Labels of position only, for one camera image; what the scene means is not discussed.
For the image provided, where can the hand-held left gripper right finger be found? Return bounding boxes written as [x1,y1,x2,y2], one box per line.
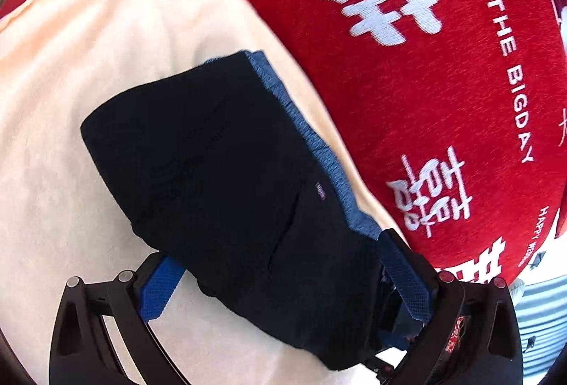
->
[382,228,522,385]

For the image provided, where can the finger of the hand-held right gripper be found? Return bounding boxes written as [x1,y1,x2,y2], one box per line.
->
[374,279,428,368]

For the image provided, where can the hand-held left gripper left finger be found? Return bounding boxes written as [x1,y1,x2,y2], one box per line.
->
[49,252,184,385]

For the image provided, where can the black pants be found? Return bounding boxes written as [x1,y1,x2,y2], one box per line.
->
[80,50,391,372]

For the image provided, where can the blue striped cloth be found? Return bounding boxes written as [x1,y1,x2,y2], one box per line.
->
[509,274,567,385]

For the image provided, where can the red printed blanket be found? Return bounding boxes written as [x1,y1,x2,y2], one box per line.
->
[0,0,567,285]

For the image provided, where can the cream white sheet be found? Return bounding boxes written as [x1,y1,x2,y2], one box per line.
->
[0,0,419,385]

